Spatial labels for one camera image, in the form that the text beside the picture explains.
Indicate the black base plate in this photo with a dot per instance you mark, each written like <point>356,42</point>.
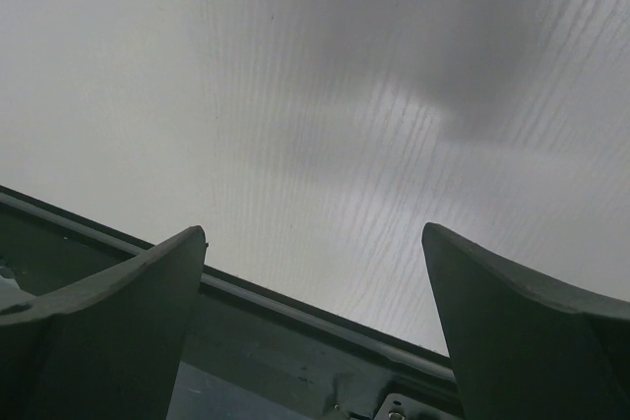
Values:
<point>250,353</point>

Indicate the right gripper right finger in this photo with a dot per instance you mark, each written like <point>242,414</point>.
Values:
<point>522,344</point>

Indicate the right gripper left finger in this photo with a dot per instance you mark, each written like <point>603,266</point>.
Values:
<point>107,346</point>

